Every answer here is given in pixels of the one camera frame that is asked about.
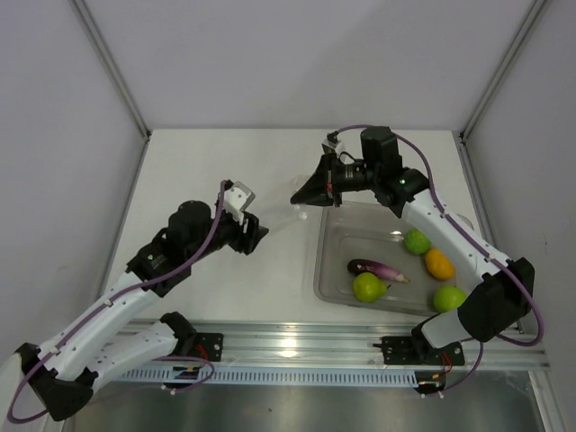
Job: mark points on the green pear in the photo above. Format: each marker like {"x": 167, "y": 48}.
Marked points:
{"x": 368, "y": 287}

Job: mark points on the left aluminium frame post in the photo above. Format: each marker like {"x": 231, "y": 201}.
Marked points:
{"x": 106, "y": 58}

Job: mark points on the black base bracket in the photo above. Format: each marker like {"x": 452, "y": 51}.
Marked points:
{"x": 404, "y": 350}
{"x": 208, "y": 346}

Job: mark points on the purple eggplant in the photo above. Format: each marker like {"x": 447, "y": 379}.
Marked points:
{"x": 380, "y": 270}

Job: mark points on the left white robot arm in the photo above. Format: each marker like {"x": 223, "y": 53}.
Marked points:
{"x": 67, "y": 371}

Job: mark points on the orange lemon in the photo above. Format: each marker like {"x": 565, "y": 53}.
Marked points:
{"x": 438, "y": 265}

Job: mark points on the polka dot zip top bag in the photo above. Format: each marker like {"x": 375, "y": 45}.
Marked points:
{"x": 275, "y": 210}

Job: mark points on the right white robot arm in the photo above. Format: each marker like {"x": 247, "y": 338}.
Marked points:
{"x": 502, "y": 287}

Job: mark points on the aluminium frame post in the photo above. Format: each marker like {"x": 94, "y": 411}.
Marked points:
{"x": 519, "y": 40}
{"x": 106, "y": 58}

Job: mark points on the green bumpy lime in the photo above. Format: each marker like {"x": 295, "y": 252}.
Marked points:
{"x": 416, "y": 242}

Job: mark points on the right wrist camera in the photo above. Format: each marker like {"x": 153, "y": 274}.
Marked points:
{"x": 332, "y": 144}

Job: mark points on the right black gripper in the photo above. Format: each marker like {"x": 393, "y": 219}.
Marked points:
{"x": 315, "y": 192}

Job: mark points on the right aluminium frame post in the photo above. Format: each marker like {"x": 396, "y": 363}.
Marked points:
{"x": 519, "y": 40}

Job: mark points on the right black base bracket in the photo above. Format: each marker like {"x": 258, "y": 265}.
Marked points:
{"x": 404, "y": 350}

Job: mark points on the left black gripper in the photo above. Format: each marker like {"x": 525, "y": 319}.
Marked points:
{"x": 246, "y": 242}

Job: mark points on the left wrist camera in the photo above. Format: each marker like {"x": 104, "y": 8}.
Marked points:
{"x": 236, "y": 200}

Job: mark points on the clear plastic food bin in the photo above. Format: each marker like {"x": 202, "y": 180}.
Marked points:
{"x": 372, "y": 232}

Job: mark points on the green apple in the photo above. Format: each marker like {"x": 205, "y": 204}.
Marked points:
{"x": 448, "y": 298}

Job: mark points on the left black base bracket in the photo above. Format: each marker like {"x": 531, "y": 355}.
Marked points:
{"x": 208, "y": 346}

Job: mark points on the white slotted cable duct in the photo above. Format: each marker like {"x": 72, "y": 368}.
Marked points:
{"x": 371, "y": 377}

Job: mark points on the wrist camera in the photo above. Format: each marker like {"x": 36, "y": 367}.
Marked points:
{"x": 236, "y": 200}
{"x": 332, "y": 144}

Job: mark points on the aluminium mounting rail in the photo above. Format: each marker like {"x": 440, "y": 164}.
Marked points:
{"x": 328, "y": 345}

